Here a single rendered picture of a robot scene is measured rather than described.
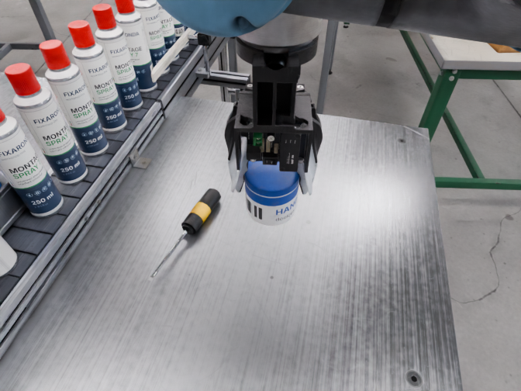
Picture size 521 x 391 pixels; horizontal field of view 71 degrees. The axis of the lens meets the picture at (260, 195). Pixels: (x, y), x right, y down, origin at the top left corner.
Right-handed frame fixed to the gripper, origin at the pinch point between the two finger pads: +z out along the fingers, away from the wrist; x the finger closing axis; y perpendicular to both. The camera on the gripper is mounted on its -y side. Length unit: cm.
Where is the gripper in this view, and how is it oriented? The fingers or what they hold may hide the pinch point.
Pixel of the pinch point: (271, 181)
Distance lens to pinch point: 47.2
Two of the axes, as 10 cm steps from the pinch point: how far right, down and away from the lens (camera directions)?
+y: -0.5, 7.3, -6.8
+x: 10.0, 0.3, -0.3
